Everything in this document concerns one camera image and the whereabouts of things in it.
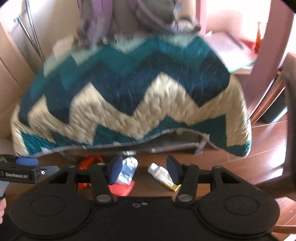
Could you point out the purple grey backpack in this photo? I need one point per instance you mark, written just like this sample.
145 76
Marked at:
102 21

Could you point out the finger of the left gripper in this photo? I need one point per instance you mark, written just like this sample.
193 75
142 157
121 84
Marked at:
27 161
50 170

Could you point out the white yellow cream tube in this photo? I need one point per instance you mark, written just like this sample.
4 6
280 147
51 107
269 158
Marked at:
161 174

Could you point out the person left hand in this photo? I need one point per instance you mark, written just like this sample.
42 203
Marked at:
2 209

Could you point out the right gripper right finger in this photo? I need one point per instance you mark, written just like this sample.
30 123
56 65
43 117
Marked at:
175 170

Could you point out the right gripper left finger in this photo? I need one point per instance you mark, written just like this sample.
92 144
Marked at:
114 169

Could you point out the teal cream zigzag quilt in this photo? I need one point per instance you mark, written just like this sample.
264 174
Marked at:
129 92

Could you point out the beige wooden door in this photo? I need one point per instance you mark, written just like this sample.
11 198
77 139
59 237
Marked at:
16 73

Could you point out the red knitted pouch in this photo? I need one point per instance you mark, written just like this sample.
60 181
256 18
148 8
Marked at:
120 189

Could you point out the orange red mesh bag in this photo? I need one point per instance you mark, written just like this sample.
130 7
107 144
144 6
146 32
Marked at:
85 161

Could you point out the blue white plastic wrapper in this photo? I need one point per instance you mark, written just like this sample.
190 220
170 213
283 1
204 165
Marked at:
129 167

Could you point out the metal rods by wall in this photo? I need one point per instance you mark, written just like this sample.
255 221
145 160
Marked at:
31 36

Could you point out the pink wooden desk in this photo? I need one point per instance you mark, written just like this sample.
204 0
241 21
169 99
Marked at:
236 55

